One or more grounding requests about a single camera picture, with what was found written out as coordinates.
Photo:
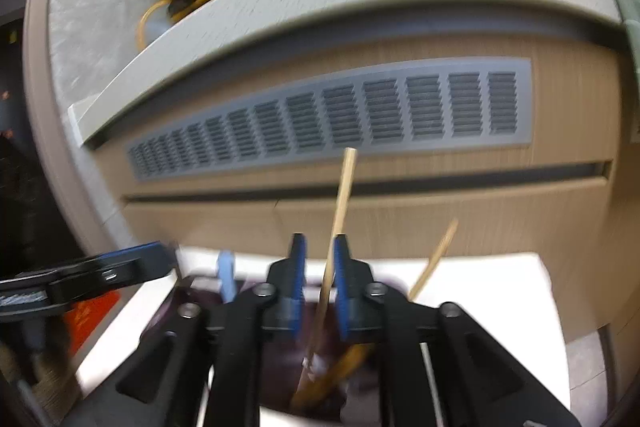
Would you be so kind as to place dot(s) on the blue plastic spoon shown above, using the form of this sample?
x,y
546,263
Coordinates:
x,y
225,274

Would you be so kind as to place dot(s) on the wooden chopstick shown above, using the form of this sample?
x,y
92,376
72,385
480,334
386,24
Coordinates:
x,y
343,194
404,377

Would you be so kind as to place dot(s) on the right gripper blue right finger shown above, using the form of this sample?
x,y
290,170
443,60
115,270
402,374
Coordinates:
x,y
357,318

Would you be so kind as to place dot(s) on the white plastic spoon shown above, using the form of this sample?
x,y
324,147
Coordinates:
x,y
313,368

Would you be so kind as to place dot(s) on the maroon plastic utensil holder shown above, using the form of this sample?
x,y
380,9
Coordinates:
x,y
280,366

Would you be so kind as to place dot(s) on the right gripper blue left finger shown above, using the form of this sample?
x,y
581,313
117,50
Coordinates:
x,y
284,314

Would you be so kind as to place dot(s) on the green checked towel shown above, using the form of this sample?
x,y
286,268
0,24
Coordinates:
x,y
630,16

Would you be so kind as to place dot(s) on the white tablecloth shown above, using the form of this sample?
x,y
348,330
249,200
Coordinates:
x,y
509,295

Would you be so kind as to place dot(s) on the grey ventilation grille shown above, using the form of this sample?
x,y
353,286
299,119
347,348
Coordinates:
x,y
441,104

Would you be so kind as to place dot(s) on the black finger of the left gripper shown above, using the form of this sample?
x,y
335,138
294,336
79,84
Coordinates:
x,y
96,276

